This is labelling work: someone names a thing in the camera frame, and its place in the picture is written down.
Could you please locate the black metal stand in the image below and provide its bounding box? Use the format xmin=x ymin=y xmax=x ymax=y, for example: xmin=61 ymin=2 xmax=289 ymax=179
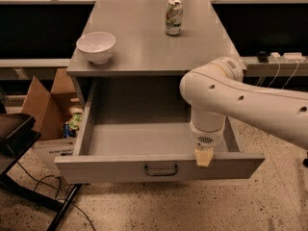
xmin=0 ymin=114 xmax=81 ymax=231

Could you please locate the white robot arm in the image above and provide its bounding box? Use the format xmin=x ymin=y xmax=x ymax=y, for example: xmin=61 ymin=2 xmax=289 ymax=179
xmin=180 ymin=57 xmax=308 ymax=167

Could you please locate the brown cardboard box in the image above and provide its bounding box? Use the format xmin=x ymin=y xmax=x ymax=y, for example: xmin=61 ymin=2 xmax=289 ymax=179
xmin=22 ymin=68 xmax=83 ymax=176

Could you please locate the green white soda can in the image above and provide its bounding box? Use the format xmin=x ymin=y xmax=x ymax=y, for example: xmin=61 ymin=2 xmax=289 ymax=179
xmin=166 ymin=0 xmax=184 ymax=36

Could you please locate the black small device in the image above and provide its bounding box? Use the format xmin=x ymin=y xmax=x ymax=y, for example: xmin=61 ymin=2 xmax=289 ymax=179
xmin=257 ymin=51 xmax=269 ymax=63

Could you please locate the white power strip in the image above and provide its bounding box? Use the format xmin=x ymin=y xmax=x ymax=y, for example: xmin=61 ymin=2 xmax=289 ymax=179
xmin=269 ymin=52 xmax=306 ymax=63

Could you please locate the green toy figure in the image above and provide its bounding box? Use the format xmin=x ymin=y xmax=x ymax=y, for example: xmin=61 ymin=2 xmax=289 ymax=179
xmin=63 ymin=105 xmax=83 ymax=139

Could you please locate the black floor cable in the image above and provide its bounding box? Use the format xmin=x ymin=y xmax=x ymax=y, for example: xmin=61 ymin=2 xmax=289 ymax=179
xmin=15 ymin=161 xmax=97 ymax=231

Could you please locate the grey top drawer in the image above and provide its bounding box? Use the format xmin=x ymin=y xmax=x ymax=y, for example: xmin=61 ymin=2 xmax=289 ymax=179
xmin=55 ymin=77 xmax=265 ymax=184

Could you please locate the white bowl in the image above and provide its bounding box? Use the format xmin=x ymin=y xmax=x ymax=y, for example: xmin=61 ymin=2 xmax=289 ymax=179
xmin=76 ymin=32 xmax=116 ymax=64

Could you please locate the grey drawer cabinet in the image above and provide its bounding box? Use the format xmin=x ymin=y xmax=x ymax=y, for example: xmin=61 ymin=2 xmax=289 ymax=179
xmin=67 ymin=0 xmax=241 ymax=124

